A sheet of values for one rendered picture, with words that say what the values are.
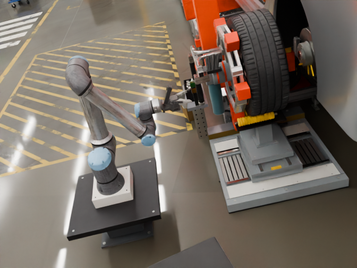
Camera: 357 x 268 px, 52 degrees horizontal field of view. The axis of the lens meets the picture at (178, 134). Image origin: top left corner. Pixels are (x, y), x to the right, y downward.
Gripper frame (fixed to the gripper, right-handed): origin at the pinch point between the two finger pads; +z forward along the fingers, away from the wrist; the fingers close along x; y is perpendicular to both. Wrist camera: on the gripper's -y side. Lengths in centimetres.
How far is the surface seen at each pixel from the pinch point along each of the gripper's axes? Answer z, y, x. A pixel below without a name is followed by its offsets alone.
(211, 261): -9, 50, 86
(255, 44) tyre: 42.3, -25.1, 7.0
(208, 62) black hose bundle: 14.5, -18.8, 1.4
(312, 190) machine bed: 65, 78, 25
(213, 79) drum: 16.4, -1.6, -10.5
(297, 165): 61, 67, 10
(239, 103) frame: 27.6, 8.4, 10.0
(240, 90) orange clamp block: 28.1, -5.2, 19.0
